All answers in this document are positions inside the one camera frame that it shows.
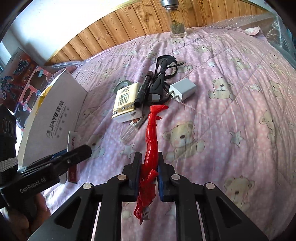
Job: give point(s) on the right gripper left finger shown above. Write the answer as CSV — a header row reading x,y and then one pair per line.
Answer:
x,y
131,183

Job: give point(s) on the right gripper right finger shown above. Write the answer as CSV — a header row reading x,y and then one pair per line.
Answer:
x,y
167,190

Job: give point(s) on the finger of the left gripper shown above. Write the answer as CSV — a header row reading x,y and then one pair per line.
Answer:
x,y
71,158
74,141

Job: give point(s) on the black flashlight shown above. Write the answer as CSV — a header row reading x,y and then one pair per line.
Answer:
x,y
138,102

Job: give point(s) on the black sunglasses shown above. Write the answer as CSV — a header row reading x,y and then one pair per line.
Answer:
x,y
166,68

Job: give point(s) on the person's left hand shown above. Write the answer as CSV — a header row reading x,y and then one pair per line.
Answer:
x,y
18,224

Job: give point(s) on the white cardboard box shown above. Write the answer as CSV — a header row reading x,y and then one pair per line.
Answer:
x,y
49,123

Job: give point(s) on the small lip balm tube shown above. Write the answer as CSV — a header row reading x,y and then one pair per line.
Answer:
x,y
138,122

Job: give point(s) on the beige tissue pack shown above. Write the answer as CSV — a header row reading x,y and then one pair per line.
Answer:
x,y
124,109

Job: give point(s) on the washing machine toy box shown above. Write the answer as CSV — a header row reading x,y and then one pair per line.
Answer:
x,y
36,84

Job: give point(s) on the green tape roll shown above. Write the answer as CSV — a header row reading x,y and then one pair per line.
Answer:
x,y
121,85

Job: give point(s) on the pink bear quilt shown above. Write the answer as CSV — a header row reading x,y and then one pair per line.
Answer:
x,y
237,130

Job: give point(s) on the white charger plug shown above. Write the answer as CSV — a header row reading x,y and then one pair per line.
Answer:
x,y
181,90

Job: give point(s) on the robot toy box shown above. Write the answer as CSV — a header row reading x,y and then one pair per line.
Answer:
x,y
15,77

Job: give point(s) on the glass jar with lid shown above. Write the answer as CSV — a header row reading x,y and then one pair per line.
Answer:
x,y
175,18

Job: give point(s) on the small pink cloth piece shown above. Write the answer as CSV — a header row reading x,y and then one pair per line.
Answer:
x,y
252,31

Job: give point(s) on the clear plastic bag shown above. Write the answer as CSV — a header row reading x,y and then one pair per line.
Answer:
x,y
272,27

